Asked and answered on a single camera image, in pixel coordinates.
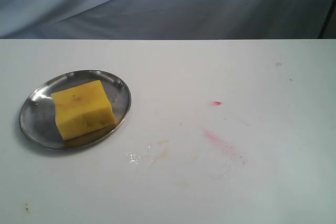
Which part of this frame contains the yellow sponge block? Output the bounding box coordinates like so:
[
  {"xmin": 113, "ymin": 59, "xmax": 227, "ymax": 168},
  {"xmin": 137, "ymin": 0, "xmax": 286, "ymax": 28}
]
[{"xmin": 51, "ymin": 80, "xmax": 116, "ymax": 141}]

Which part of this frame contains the white backdrop cloth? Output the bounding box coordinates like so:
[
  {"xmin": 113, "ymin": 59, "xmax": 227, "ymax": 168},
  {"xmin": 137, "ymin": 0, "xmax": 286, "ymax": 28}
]
[{"xmin": 1, "ymin": 0, "xmax": 332, "ymax": 40}]

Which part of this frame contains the round steel plate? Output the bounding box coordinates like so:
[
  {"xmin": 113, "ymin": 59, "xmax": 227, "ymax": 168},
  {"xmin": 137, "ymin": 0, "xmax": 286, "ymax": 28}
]
[{"xmin": 19, "ymin": 70, "xmax": 131, "ymax": 151}]

